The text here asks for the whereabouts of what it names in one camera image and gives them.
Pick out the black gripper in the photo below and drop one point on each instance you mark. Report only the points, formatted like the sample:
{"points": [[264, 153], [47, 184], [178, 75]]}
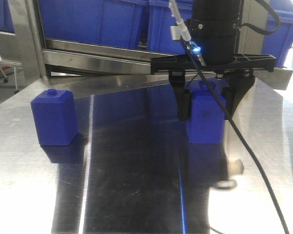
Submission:
{"points": [[237, 85]]}

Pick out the blue block part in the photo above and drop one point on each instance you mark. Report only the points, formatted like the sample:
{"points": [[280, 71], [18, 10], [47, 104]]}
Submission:
{"points": [[206, 121], [55, 117]]}

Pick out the stainless steel shelf rack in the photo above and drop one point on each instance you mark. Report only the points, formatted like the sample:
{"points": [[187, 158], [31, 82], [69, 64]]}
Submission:
{"points": [[38, 56]]}

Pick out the blue plastic bin right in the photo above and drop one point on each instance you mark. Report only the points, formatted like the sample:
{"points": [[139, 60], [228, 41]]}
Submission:
{"points": [[279, 43]]}

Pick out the blue plastic bin left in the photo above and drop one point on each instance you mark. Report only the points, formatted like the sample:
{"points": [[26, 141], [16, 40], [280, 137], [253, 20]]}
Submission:
{"points": [[105, 22]]}

